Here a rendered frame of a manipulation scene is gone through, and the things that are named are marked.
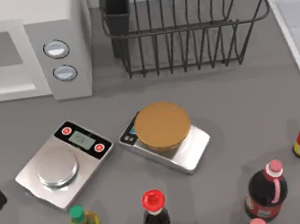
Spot silver scale with brown plate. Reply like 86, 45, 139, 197
114, 95, 216, 184

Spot grey microwave knob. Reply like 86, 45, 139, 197
42, 37, 71, 61
52, 63, 79, 83

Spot silver scale with red buttons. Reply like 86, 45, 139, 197
8, 115, 122, 217

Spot black cutlery holder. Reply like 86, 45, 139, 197
99, 0, 137, 61

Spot red-capped dark sauce bottle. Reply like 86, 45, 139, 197
139, 187, 171, 224

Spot pale microwave oven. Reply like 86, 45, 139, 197
0, 0, 101, 110

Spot large pink-capped dark jug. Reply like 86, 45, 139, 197
239, 158, 292, 224

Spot dark wire dish rack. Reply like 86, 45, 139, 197
98, 0, 277, 83

